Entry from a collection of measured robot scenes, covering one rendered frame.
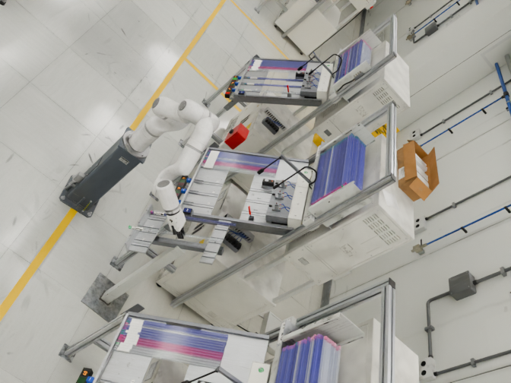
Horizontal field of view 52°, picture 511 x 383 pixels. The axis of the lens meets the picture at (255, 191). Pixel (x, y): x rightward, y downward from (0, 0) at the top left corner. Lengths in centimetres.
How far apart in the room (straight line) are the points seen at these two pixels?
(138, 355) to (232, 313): 133
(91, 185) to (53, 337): 97
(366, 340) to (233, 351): 63
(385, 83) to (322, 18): 343
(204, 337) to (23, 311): 118
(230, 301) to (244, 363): 124
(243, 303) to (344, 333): 149
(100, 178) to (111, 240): 50
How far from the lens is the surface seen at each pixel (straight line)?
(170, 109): 294
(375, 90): 414
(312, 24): 748
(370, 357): 224
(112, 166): 339
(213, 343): 256
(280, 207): 314
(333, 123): 431
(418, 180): 319
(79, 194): 368
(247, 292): 358
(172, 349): 256
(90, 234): 372
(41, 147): 389
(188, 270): 356
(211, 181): 342
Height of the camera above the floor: 290
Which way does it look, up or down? 35 degrees down
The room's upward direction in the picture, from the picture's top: 56 degrees clockwise
